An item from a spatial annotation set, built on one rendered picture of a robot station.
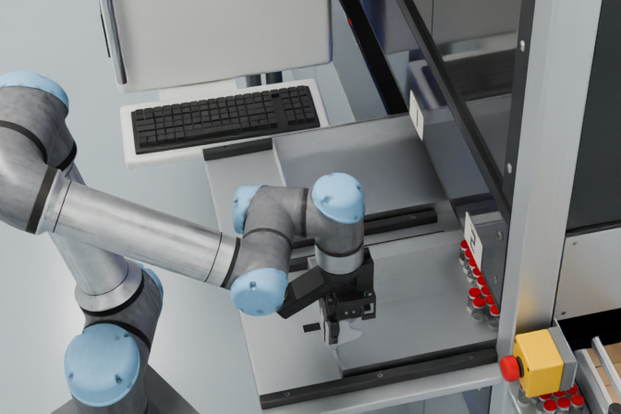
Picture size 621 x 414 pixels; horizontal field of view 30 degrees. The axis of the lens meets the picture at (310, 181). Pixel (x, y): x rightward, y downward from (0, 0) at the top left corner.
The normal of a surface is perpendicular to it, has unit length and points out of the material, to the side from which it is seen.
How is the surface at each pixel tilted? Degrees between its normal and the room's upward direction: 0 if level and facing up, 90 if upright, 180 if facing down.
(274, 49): 90
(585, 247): 90
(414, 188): 0
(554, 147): 90
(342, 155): 0
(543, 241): 90
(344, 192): 1
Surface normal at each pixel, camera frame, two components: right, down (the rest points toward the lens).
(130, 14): 0.18, 0.66
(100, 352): -0.05, -0.64
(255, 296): -0.10, 0.68
